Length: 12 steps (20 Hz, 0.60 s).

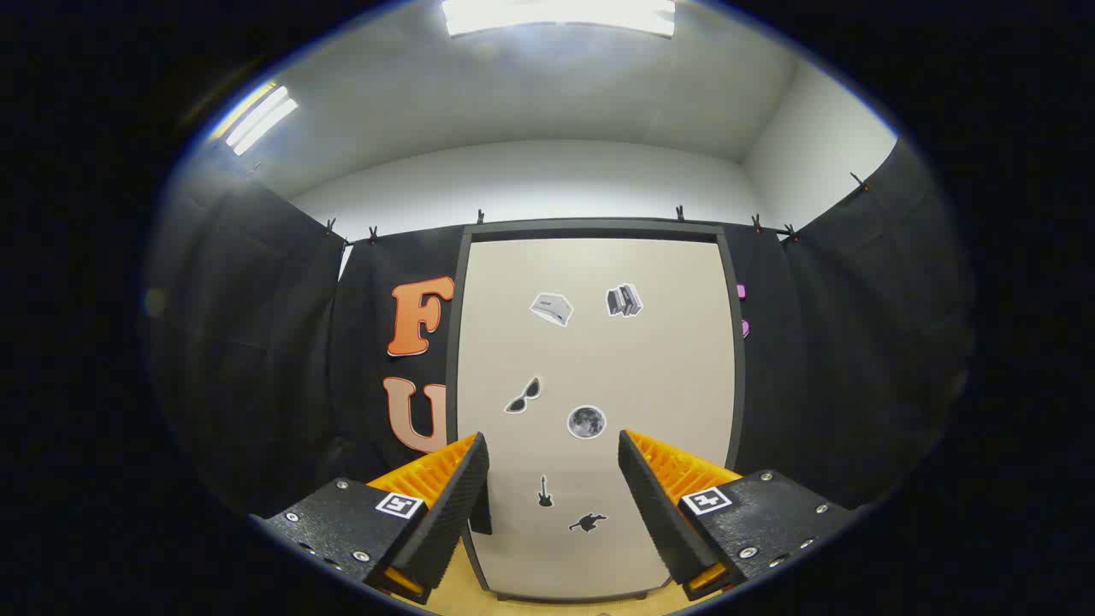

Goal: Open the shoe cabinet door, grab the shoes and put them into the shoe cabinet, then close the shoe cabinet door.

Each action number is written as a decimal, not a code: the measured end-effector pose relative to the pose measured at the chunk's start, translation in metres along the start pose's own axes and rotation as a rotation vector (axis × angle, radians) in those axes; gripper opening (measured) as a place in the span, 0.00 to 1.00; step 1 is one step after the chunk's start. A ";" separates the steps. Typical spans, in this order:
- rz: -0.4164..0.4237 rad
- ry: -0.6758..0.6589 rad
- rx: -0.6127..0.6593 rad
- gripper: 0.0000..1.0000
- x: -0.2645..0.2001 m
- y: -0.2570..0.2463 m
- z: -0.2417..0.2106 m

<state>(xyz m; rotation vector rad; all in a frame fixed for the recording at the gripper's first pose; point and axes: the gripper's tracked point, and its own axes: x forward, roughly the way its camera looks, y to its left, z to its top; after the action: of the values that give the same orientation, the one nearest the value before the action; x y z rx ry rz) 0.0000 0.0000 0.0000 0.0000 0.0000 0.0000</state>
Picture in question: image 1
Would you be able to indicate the dark grey shoe cabinet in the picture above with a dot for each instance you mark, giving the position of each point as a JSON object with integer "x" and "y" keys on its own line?
{"x": 590, "y": 228}

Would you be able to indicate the black backdrop cloth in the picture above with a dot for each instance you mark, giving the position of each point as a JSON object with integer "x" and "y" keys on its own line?
{"x": 257, "y": 342}

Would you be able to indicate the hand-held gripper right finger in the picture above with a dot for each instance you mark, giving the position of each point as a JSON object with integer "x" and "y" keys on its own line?
{"x": 659, "y": 513}

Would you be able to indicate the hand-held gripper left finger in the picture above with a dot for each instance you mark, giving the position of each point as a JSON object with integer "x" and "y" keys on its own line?
{"x": 453, "y": 513}

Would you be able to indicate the long ceiling light panel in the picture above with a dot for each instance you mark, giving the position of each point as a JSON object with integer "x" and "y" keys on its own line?
{"x": 261, "y": 120}
{"x": 556, "y": 15}

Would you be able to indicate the beige shoe cabinet door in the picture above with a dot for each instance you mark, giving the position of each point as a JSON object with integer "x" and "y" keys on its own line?
{"x": 650, "y": 376}

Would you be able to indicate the row of black cloth clips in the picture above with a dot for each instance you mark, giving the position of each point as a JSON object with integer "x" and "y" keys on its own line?
{"x": 680, "y": 212}

